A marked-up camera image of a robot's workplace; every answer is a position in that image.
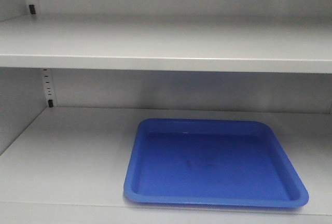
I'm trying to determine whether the blue plastic tray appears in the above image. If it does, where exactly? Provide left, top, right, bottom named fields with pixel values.
left=123, top=118, right=309, bottom=208

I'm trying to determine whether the upper black shelf clip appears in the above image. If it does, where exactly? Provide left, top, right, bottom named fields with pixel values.
left=29, top=4, right=36, bottom=15

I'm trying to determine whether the black shelf support clip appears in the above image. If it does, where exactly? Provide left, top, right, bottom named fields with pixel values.
left=48, top=100, right=54, bottom=108

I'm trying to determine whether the grey upper cabinet shelf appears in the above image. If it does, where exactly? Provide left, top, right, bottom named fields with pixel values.
left=1, top=15, right=331, bottom=74

